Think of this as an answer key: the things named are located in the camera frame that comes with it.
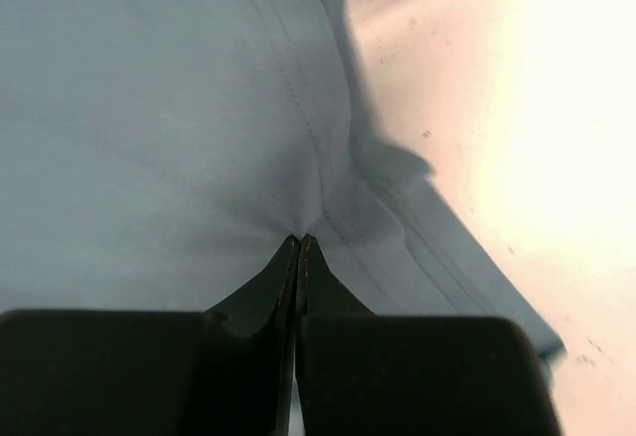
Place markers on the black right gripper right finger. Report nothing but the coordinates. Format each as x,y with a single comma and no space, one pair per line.
327,344

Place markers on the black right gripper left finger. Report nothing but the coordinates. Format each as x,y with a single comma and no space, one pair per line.
249,350

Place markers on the teal blue t shirt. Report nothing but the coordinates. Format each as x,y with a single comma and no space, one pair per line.
155,154

